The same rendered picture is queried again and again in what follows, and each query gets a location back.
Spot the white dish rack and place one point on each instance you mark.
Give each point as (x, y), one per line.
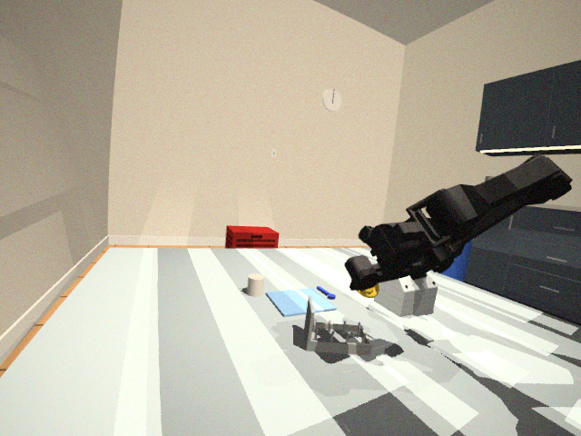
(336, 338)

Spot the yellow round plate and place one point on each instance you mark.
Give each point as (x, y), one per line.
(370, 293)

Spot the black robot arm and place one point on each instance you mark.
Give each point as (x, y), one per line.
(461, 213)

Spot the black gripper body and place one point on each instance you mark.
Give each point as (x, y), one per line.
(365, 275)

